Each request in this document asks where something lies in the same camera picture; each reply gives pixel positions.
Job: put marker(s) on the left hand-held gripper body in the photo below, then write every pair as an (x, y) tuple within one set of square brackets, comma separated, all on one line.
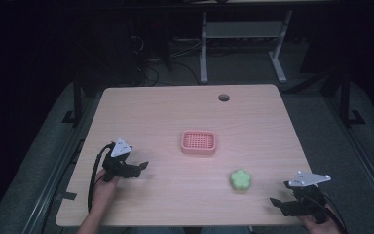
[(120, 148)]

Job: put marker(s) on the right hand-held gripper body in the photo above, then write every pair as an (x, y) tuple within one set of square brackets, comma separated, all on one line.
[(306, 179)]

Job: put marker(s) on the person's right hand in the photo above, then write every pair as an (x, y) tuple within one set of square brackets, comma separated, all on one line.
[(319, 227)]

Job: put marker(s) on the person's left hand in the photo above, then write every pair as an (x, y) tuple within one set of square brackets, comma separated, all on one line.
[(104, 191)]

